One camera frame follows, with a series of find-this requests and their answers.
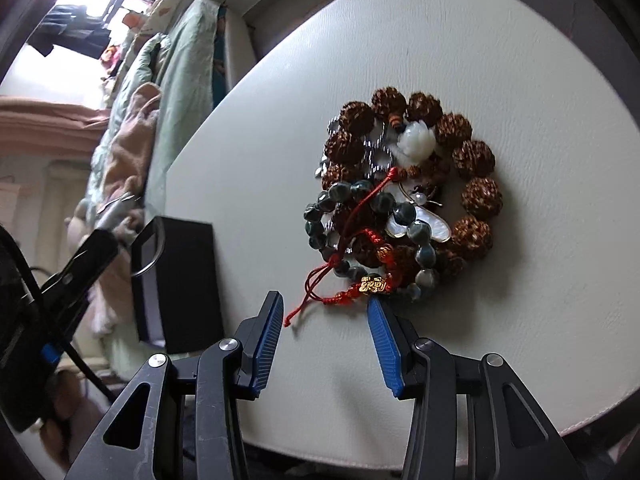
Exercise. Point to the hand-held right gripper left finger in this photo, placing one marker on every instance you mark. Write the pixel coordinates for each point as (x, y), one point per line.
(265, 342)

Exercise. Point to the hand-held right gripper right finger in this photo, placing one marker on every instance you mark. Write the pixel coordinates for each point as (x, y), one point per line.
(382, 347)

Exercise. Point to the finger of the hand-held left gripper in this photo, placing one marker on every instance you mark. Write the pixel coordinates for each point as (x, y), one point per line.
(82, 265)

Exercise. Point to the black jewelry box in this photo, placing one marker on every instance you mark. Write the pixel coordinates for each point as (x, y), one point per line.
(185, 285)

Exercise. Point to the mother-of-pearl butterfly pendant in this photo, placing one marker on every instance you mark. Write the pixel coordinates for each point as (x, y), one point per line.
(434, 225)

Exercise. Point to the pink fleece blanket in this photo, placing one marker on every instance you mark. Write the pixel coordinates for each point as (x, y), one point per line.
(135, 135)

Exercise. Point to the pink curtain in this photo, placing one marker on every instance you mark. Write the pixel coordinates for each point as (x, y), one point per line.
(50, 122)

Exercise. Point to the light green quilt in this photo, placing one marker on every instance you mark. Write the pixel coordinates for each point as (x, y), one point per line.
(175, 75)

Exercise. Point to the hanging dark clothes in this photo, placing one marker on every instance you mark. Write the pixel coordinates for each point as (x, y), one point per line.
(70, 30)

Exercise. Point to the bed with green sheet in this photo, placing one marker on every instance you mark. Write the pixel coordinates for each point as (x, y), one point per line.
(240, 45)

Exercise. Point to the white leather table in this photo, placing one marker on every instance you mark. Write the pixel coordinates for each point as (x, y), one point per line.
(500, 60)

